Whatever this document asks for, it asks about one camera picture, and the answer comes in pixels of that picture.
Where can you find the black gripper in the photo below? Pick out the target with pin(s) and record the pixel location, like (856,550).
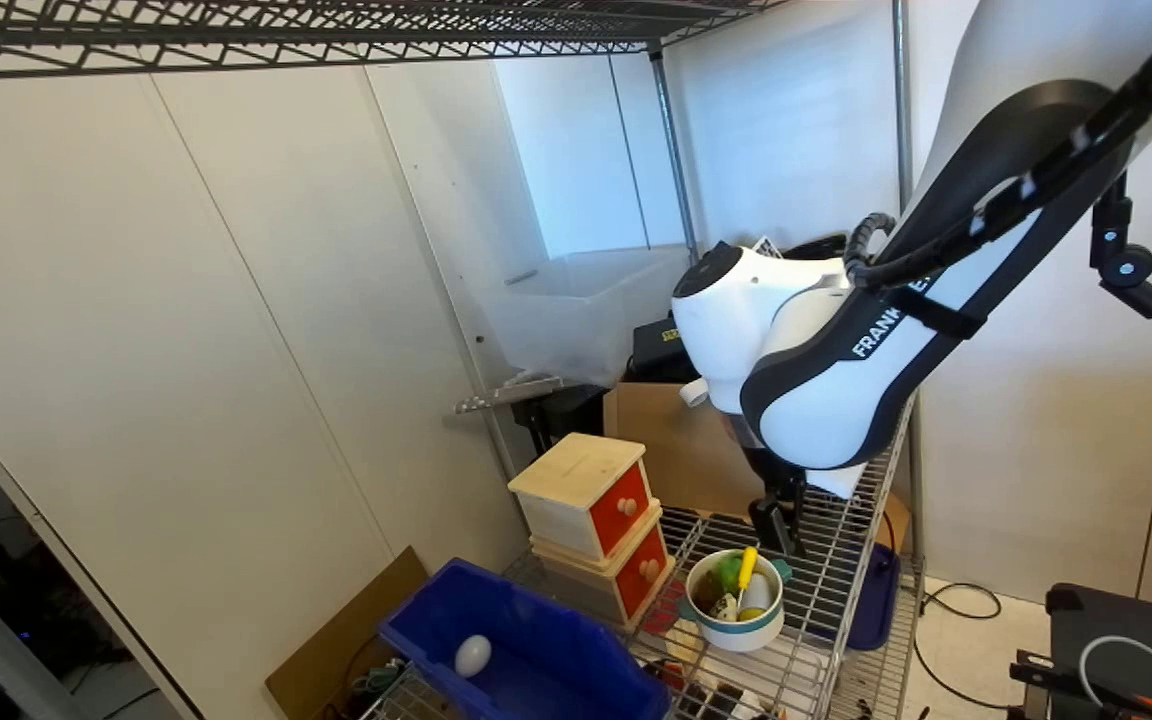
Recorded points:
(779,492)

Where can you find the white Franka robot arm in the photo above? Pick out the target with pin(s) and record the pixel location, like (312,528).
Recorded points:
(748,304)

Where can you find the wooden box heart knob drawer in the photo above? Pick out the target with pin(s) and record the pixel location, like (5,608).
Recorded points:
(642,572)

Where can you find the large brown cardboard box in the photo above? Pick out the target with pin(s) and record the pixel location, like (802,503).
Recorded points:
(668,442)

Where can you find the wooden box round knob drawer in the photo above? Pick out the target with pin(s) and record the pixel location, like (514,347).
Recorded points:
(577,485)

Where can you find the blue plastic box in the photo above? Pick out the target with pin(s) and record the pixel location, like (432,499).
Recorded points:
(538,653)

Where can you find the green plush toy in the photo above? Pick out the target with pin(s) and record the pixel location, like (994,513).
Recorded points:
(720,580)

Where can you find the dark blue bin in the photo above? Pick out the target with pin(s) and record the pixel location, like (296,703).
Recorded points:
(874,601)

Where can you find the clear plastic bin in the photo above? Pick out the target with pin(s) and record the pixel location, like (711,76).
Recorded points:
(577,314)

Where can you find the white egg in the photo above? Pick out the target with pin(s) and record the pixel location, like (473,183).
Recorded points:
(473,653)

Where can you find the black perforated table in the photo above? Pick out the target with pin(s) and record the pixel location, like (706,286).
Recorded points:
(1136,625)

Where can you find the brown cardboard sheet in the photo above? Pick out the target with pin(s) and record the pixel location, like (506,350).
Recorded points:
(336,640)

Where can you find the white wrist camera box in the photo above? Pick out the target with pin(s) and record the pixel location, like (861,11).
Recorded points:
(843,481)

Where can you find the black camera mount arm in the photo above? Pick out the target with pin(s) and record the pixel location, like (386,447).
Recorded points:
(1122,267)

